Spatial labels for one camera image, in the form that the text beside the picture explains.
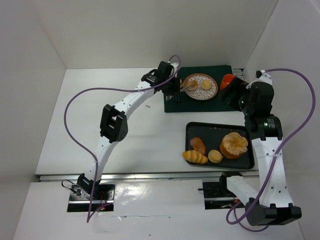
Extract metal tongs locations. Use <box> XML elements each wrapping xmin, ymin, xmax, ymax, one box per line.
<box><xmin>179</xmin><ymin>79</ymin><xmax>198</xmax><ymax>93</ymax></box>

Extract small pale round bun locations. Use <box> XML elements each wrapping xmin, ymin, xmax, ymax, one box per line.
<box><xmin>200</xmin><ymin>79</ymin><xmax>212</xmax><ymax>90</ymax></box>

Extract brown oblong glazed bread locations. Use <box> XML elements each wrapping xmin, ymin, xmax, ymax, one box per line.
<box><xmin>190</xmin><ymin>137</ymin><xmax>206</xmax><ymax>155</ymax></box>

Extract glazed round sesame bun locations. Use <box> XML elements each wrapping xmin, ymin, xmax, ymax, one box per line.
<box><xmin>186</xmin><ymin>80</ymin><xmax>198</xmax><ymax>91</ymax></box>

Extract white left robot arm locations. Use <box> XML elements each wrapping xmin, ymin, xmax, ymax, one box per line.
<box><xmin>77</xmin><ymin>61</ymin><xmax>181</xmax><ymax>198</ymax></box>

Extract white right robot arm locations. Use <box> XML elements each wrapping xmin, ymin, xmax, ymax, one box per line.
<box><xmin>219</xmin><ymin>71</ymin><xmax>302</xmax><ymax>227</ymax></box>

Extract striped croissant bread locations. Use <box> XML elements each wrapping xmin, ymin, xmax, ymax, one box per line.
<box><xmin>182</xmin><ymin>150</ymin><xmax>209</xmax><ymax>165</ymax></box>

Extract orange mug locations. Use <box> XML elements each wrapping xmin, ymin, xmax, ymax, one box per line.
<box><xmin>220</xmin><ymin>74</ymin><xmax>236</xmax><ymax>90</ymax></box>

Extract dark green cloth placemat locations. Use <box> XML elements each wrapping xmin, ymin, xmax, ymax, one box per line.
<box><xmin>164</xmin><ymin>65</ymin><xmax>233</xmax><ymax>113</ymax></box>

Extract floral patterned ceramic plate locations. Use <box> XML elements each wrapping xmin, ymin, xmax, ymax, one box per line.
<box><xmin>184</xmin><ymin>73</ymin><xmax>218</xmax><ymax>101</ymax></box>

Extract black baking tray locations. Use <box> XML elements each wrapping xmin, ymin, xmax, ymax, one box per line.
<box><xmin>185</xmin><ymin>122</ymin><xmax>255</xmax><ymax>170</ymax></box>

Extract small flat round bun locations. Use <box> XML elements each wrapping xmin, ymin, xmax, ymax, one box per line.
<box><xmin>208</xmin><ymin>149</ymin><xmax>223</xmax><ymax>164</ymax></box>

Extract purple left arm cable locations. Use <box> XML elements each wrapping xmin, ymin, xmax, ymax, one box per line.
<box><xmin>63</xmin><ymin>54</ymin><xmax>182</xmax><ymax>223</ymax></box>

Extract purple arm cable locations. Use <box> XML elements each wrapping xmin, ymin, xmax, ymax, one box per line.
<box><xmin>63</xmin><ymin>54</ymin><xmax>182</xmax><ymax>223</ymax></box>
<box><xmin>225</xmin><ymin>68</ymin><xmax>316</xmax><ymax>231</ymax></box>

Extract large sugared ring bread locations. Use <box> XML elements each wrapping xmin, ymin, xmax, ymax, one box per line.
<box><xmin>219</xmin><ymin>132</ymin><xmax>249</xmax><ymax>159</ymax></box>

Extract aluminium rail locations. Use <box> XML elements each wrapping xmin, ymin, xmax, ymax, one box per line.
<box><xmin>39</xmin><ymin>171</ymin><xmax>233</xmax><ymax>182</ymax></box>

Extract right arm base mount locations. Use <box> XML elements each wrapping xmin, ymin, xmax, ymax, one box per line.
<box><xmin>197</xmin><ymin>171</ymin><xmax>243</xmax><ymax>210</ymax></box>

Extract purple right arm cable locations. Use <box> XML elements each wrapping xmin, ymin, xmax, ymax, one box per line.
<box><xmin>225</xmin><ymin>68</ymin><xmax>316</xmax><ymax>231</ymax></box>

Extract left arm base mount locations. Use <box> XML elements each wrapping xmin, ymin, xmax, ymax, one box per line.
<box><xmin>61</xmin><ymin>179</ymin><xmax>116</xmax><ymax>213</ymax></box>

